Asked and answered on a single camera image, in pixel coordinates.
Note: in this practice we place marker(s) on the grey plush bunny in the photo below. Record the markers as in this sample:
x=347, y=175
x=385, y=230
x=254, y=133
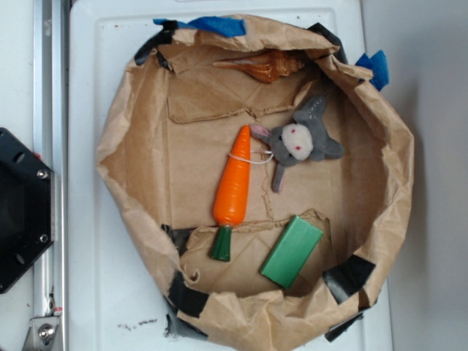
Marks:
x=306, y=138

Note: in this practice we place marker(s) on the blue tape piece right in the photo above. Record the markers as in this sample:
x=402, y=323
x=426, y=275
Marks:
x=379, y=66

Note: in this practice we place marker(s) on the green rectangular block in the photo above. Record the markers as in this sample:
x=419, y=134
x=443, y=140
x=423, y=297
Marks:
x=291, y=251

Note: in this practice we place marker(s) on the white plastic tray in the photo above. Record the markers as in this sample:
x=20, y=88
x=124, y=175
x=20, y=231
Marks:
x=113, y=303

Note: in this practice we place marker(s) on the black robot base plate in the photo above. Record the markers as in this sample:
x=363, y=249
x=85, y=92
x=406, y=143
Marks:
x=26, y=209

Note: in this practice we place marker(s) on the aluminium extrusion rail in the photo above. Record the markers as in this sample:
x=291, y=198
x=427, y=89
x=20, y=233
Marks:
x=50, y=141

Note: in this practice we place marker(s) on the metal corner bracket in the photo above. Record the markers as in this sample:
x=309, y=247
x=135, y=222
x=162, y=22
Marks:
x=42, y=333

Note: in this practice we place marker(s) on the blue tape piece top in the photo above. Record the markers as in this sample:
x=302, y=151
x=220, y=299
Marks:
x=225, y=26

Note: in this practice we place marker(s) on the brown paper bag bin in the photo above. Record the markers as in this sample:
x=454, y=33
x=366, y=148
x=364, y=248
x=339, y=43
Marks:
x=162, y=153

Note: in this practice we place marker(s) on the blue tape piece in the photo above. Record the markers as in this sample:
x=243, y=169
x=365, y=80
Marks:
x=225, y=26
x=379, y=66

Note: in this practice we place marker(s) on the brown conch seashell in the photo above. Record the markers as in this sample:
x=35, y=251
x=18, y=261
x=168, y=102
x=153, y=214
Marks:
x=267, y=67

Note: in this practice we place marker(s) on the orange toy carrot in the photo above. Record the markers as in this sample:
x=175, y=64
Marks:
x=232, y=195

